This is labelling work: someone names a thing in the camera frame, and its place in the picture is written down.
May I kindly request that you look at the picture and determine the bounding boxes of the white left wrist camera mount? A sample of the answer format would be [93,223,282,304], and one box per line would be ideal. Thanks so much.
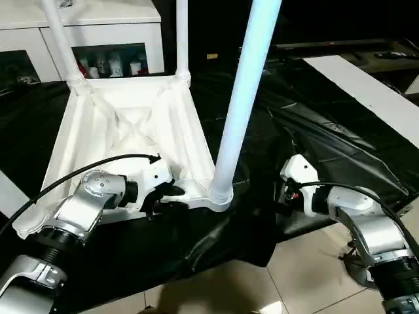
[129,158,174,213]

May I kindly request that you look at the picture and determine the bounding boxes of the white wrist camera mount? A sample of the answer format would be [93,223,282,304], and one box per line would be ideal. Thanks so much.
[129,158,174,213]
[280,154,323,218]

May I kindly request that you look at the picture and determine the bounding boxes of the black remote control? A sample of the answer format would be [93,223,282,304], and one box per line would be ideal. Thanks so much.
[374,50,416,60]

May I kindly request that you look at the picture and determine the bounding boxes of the white printed carton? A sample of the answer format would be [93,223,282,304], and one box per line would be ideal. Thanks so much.
[107,54,122,78]

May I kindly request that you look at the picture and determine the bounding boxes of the white plastic table top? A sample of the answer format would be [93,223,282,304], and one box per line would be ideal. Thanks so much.
[11,73,235,241]

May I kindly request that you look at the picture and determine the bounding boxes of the white cabinet with glass doors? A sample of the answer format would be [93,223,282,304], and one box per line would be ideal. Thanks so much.
[0,0,164,82]

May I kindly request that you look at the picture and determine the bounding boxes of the tall black cabinet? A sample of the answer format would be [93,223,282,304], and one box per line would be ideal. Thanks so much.
[160,0,249,76]

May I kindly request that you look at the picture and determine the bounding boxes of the black horizontal bar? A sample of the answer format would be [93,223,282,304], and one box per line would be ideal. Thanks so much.
[271,38,387,50]

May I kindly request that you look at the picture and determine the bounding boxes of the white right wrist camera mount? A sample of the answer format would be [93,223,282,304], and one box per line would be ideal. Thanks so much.
[280,154,323,218]

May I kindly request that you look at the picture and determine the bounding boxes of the white flat board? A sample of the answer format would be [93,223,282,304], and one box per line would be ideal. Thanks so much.
[302,54,419,147]

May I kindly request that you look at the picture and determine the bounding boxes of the black plastic mat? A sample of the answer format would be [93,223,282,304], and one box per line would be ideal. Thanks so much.
[0,58,419,282]

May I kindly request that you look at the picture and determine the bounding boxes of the black tripod stand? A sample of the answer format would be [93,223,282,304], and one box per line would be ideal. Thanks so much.
[337,240,377,290]

